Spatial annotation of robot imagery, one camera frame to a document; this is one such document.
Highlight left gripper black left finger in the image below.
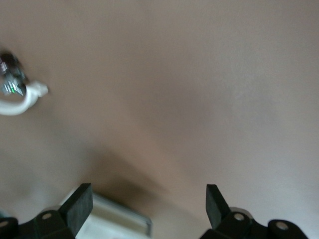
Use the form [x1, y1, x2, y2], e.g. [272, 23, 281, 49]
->
[0, 183, 93, 239]

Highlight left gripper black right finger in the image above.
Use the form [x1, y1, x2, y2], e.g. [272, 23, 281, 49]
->
[203, 184, 310, 239]

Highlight white drawer cabinet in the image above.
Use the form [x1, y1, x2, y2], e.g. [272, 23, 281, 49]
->
[59, 185, 153, 239]

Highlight brown table cover mat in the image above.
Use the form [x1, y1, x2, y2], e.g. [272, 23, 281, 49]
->
[0, 0, 319, 239]

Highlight white curved plastic bracket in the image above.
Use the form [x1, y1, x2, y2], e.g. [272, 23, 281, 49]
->
[0, 79, 49, 117]

